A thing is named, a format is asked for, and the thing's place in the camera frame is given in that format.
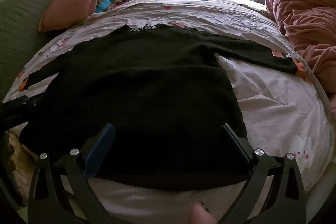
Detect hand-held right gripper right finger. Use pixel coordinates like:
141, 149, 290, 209
220, 124, 307, 224

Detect black sweater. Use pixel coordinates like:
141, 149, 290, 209
19, 23, 298, 191

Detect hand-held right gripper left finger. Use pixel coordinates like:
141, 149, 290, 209
28, 123, 116, 224

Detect pink duvet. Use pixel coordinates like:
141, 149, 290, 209
265, 0, 336, 93

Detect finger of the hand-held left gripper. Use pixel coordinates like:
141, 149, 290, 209
5, 93, 45, 109

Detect pink pillow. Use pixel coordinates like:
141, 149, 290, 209
38, 0, 116, 32

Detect person's right hand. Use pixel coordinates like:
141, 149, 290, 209
189, 202, 218, 224

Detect green quilted headboard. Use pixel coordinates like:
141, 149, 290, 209
0, 0, 111, 104

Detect printed bed quilt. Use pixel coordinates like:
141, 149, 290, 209
3, 0, 332, 224

